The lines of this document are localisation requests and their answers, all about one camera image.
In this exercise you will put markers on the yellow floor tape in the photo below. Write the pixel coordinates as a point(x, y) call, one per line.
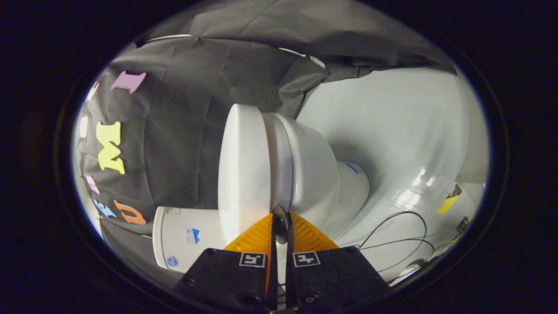
point(449, 203)

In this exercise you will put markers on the white toilet tank cover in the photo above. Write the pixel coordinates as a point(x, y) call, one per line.
point(158, 235)

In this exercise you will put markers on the white toilet lid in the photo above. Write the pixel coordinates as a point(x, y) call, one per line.
point(242, 174)

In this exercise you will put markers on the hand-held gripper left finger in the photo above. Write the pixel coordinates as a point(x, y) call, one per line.
point(226, 279)

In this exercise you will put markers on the white rounded object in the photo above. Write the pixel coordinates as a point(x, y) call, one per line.
point(409, 269)

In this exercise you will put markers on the black backdrop cloth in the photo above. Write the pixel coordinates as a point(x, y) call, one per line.
point(183, 131)

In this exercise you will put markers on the white ceramic toilet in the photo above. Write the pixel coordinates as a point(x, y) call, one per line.
point(318, 183)

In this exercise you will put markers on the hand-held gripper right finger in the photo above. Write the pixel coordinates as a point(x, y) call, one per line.
point(335, 274)

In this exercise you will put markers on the white toilet seat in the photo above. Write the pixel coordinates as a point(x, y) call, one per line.
point(279, 165)

